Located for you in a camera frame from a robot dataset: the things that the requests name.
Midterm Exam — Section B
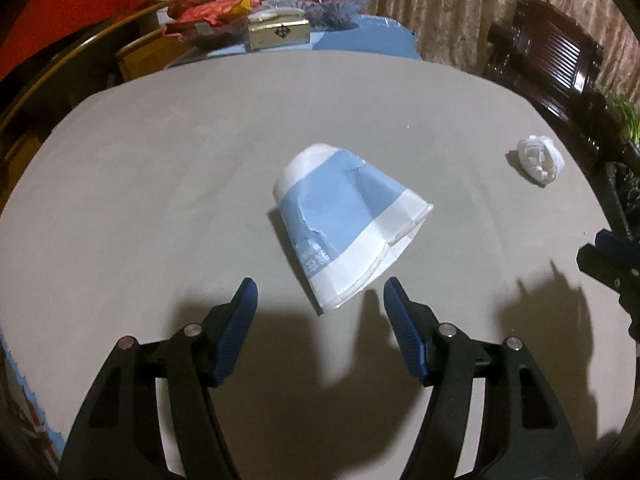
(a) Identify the clear plastic bag with fruit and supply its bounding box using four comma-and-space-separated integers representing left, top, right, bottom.
270, 0, 372, 29

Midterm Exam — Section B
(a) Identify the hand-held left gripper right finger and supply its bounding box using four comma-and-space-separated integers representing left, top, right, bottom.
382, 276, 586, 480

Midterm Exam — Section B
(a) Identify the gold box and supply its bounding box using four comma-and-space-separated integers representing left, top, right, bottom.
247, 16, 312, 53

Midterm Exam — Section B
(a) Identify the beige patterned curtain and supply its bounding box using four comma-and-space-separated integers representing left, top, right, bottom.
340, 0, 640, 97

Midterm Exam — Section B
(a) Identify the red cloth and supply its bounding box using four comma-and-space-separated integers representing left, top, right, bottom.
0, 0, 177, 82

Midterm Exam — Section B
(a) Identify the dark wooden armchair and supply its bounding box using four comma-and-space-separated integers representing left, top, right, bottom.
482, 0, 622, 157

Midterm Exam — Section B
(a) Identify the blue tablecloth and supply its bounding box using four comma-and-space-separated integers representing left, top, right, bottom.
165, 12, 419, 69

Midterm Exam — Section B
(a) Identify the crumpled white tissue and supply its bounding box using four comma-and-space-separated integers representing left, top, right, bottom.
515, 134, 566, 185

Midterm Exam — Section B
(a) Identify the red snack packet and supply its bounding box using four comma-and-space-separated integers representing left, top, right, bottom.
165, 0, 266, 36

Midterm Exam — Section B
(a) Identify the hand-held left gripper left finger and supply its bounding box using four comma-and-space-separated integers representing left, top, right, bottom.
59, 276, 260, 480

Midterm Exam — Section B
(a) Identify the yellow wooden stool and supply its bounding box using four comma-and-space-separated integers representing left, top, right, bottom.
117, 30, 192, 82

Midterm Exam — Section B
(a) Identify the trash bin with black bag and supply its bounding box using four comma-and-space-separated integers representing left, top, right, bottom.
606, 159, 640, 237

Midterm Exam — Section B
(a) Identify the blue and white paper cup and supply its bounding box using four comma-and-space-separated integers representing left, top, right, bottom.
272, 143, 435, 314

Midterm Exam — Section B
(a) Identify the green potted plant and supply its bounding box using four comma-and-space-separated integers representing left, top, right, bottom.
604, 89, 640, 147

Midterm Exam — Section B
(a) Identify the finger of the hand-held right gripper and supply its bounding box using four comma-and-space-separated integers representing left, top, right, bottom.
595, 228, 640, 267
576, 244, 640, 292

